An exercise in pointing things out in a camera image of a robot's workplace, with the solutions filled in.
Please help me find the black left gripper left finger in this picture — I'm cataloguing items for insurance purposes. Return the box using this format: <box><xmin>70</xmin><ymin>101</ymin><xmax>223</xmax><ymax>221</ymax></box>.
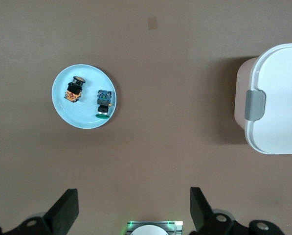
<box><xmin>0</xmin><ymin>188</ymin><xmax>79</xmax><ymax>235</ymax></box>

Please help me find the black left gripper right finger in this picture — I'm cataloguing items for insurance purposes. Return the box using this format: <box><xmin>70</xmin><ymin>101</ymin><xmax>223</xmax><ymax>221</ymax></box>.
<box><xmin>189</xmin><ymin>187</ymin><xmax>285</xmax><ymax>235</ymax></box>

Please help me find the orange push-button switch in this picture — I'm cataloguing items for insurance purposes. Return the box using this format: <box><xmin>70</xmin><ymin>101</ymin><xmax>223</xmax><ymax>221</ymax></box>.
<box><xmin>64</xmin><ymin>76</ymin><xmax>87</xmax><ymax>103</ymax></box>

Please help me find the light blue round plate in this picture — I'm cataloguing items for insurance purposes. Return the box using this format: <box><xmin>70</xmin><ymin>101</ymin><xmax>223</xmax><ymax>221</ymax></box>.
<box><xmin>51</xmin><ymin>64</ymin><xmax>119</xmax><ymax>130</ymax></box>

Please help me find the white lidded lunch box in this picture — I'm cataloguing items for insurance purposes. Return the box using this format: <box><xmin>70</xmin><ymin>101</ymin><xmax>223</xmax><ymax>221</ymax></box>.
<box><xmin>234</xmin><ymin>42</ymin><xmax>292</xmax><ymax>155</ymax></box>

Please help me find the brown tape patch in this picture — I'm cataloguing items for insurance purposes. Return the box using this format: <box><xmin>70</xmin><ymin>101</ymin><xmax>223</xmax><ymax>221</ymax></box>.
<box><xmin>147</xmin><ymin>16</ymin><xmax>158</xmax><ymax>30</ymax></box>

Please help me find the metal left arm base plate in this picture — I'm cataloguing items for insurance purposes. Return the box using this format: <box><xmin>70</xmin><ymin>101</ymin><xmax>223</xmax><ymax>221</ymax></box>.
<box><xmin>126</xmin><ymin>220</ymin><xmax>184</xmax><ymax>235</ymax></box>

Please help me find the green push-button switch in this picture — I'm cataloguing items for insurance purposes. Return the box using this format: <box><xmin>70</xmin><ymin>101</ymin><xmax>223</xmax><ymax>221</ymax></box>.
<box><xmin>95</xmin><ymin>89</ymin><xmax>113</xmax><ymax>119</ymax></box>

